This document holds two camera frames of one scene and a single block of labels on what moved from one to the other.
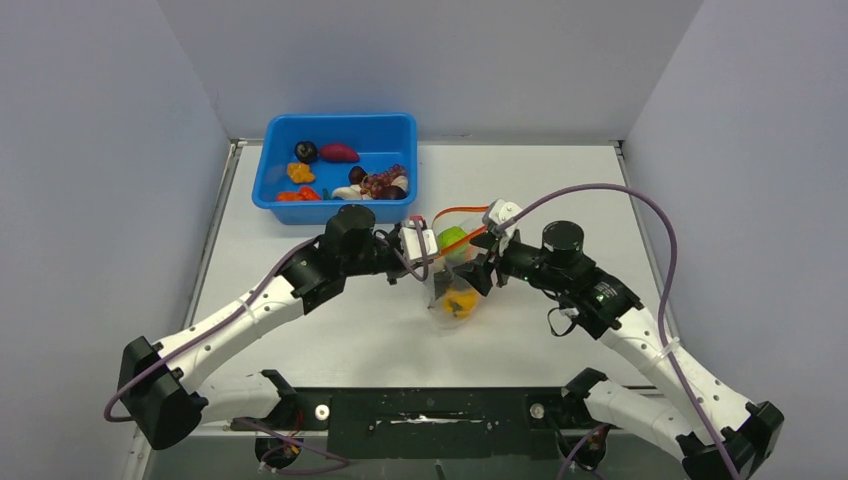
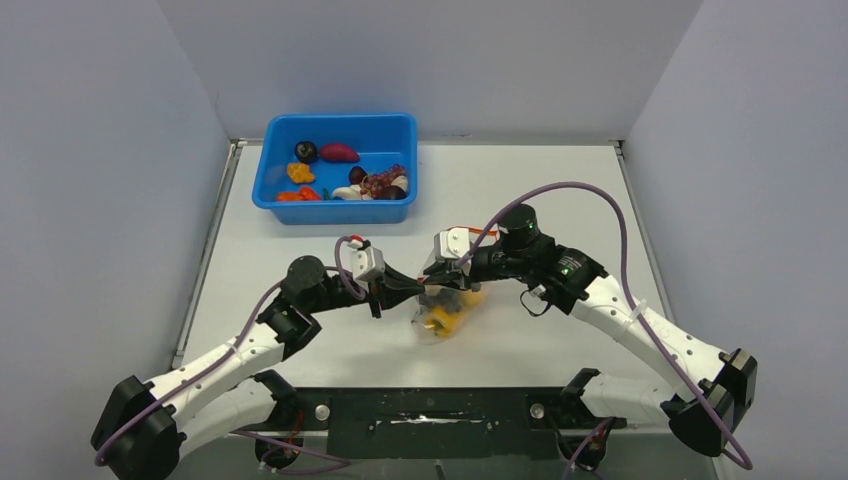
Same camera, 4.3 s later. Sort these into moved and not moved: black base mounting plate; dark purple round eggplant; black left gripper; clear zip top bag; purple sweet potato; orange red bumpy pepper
Moved: black left gripper; clear zip top bag
Not moved: purple sweet potato; orange red bumpy pepper; dark purple round eggplant; black base mounting plate
